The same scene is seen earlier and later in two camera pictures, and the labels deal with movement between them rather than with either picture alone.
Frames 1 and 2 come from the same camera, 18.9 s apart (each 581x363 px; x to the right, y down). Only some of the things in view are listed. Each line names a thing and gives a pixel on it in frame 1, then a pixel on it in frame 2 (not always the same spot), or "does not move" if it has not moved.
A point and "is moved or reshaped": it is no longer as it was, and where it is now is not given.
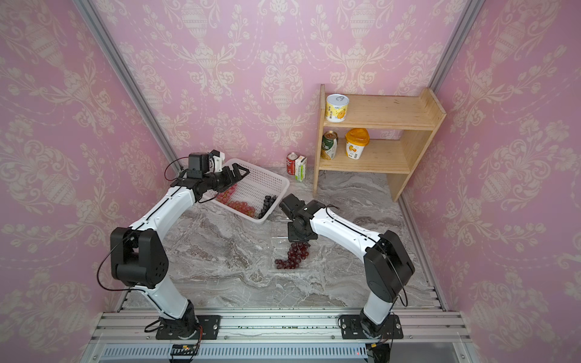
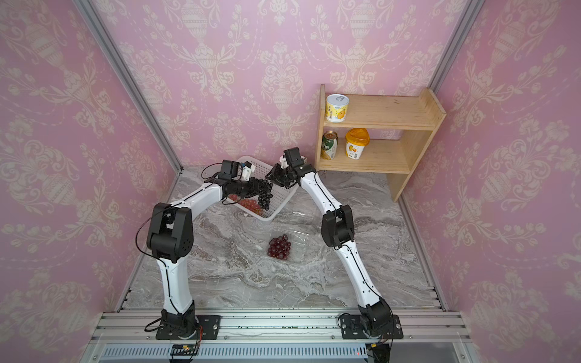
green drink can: x=329 y=145 does not move
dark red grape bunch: x=297 y=251 -> x=279 y=247
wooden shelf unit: x=417 y=117 does not move
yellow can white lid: x=336 y=107 does not move
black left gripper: x=236 y=173 -> x=253 y=187
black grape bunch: x=268 y=201 is moved or reshaped
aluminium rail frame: x=125 y=337 does not move
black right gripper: x=291 y=236 -> x=275 y=175
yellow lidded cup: x=356 y=139 does not move
